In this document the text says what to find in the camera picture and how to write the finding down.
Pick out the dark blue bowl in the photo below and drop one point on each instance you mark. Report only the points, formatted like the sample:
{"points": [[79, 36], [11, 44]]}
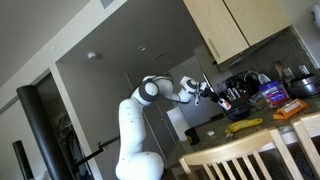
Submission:
{"points": [[239, 115]]}

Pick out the light wood chair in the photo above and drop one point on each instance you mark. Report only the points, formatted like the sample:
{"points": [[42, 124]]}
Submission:
{"points": [[309, 133]]}

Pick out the grey entry door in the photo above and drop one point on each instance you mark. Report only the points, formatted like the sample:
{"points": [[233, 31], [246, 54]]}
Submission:
{"points": [[200, 113]]}

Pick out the orange flat box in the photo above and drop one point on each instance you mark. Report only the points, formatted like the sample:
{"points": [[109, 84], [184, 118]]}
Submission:
{"points": [[289, 109]]}

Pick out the thick black pole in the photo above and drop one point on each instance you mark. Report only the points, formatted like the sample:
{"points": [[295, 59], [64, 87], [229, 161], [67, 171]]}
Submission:
{"points": [[39, 133]]}

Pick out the white smoke detector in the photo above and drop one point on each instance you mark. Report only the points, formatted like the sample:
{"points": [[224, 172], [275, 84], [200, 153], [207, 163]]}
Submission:
{"points": [[92, 55]]}

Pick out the light wood cabinet door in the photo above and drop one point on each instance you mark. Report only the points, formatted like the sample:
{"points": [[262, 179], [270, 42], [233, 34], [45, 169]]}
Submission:
{"points": [[258, 18], [218, 30]]}

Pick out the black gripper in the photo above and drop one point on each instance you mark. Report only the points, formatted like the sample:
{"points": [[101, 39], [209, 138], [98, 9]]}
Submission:
{"points": [[208, 92]]}

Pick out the white wall outlet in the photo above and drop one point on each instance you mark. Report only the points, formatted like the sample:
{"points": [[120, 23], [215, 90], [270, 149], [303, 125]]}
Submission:
{"points": [[287, 72], [303, 69]]}

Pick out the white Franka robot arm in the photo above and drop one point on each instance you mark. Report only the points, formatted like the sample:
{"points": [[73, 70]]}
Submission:
{"points": [[131, 133]]}

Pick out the black mug yellow logo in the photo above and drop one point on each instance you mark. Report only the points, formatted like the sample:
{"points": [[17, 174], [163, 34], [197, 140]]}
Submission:
{"points": [[192, 136]]}

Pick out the white wall appliance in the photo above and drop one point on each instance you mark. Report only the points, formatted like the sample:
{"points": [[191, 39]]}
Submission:
{"points": [[315, 16]]}

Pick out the yellow banana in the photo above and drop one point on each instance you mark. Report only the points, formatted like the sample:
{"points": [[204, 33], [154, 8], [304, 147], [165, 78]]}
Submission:
{"points": [[244, 125]]}

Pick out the clear jar blue lid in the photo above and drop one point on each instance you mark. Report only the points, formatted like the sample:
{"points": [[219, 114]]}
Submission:
{"points": [[274, 94]]}

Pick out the thin black pole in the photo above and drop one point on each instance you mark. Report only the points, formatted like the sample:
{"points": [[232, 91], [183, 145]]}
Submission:
{"points": [[22, 160]]}

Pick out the black coffee machine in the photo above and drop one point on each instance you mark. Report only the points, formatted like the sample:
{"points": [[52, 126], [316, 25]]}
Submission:
{"points": [[238, 87]]}

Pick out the wooden spoon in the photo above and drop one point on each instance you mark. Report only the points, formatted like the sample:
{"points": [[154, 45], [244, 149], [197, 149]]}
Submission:
{"points": [[277, 69]]}

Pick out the round ceiling light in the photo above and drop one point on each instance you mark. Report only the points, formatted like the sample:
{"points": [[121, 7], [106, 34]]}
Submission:
{"points": [[142, 48]]}

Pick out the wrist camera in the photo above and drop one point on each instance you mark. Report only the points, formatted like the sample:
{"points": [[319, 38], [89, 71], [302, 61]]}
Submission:
{"points": [[200, 90]]}

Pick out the wooden chair back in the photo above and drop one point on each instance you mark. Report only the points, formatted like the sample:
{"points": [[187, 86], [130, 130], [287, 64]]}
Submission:
{"points": [[235, 146]]}

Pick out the white earbuds case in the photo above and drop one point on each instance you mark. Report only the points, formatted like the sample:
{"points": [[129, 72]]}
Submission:
{"points": [[210, 133]]}

